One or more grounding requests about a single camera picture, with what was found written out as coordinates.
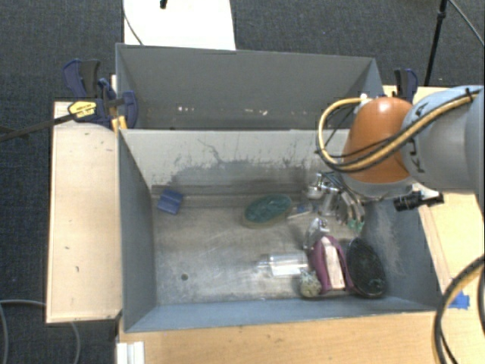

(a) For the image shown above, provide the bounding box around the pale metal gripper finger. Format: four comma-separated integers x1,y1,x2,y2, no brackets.
302,232,323,252
309,217,331,239

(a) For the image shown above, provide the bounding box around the clear blue-tipped tube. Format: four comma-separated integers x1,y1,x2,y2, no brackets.
286,202,316,220

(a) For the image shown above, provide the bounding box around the purple and pink brush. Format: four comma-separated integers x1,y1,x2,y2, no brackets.
308,234,354,293

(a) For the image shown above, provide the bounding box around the clear plastic bottle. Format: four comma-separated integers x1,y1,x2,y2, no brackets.
254,252,310,278

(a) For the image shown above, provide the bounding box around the grey speckled lump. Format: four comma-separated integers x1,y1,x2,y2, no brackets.
299,270,324,300

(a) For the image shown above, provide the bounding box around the green oval scrub brush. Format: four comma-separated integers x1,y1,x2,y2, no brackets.
242,193,294,230

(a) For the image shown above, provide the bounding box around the black oval brush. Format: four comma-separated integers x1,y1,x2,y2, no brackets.
346,237,389,300

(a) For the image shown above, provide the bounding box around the grey metal bin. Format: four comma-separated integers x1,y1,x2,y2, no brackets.
114,42,444,334

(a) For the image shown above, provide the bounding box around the blue ridged block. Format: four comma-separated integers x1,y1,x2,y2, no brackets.
156,188,184,216

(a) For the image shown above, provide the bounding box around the pale wood board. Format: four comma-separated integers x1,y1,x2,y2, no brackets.
45,100,124,324

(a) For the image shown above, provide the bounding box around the black cylinder on white bracket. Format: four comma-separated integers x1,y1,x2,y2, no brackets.
393,187,445,213

